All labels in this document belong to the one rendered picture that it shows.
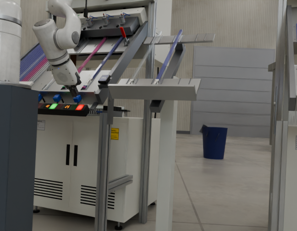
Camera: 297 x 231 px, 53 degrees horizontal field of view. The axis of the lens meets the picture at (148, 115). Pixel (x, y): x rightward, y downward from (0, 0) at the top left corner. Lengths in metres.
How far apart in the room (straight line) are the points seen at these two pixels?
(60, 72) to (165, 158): 0.58
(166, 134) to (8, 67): 0.71
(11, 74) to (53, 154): 0.98
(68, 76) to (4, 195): 0.56
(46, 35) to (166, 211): 0.87
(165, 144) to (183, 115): 10.48
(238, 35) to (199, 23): 1.57
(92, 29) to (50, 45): 0.68
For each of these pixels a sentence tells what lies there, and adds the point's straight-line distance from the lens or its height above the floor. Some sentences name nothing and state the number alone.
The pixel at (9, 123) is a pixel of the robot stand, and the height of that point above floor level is 0.60.
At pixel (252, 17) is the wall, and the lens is 12.91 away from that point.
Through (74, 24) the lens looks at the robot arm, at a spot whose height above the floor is 0.96.
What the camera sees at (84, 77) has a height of 0.81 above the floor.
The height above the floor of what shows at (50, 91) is 0.73.
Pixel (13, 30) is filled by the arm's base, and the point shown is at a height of 0.86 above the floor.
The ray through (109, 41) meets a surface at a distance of 1.77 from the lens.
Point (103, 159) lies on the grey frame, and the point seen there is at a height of 0.44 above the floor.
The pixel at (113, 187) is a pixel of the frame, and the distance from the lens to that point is 1.43.
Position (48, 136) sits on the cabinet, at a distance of 1.88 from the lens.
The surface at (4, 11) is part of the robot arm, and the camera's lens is 0.97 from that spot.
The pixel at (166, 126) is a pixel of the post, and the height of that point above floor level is 0.59.
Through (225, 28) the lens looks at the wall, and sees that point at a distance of 12.54.
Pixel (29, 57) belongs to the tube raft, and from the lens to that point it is 1.92.
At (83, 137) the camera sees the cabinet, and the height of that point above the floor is 0.50.
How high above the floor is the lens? 0.64
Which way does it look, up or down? level
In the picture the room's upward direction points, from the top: 3 degrees clockwise
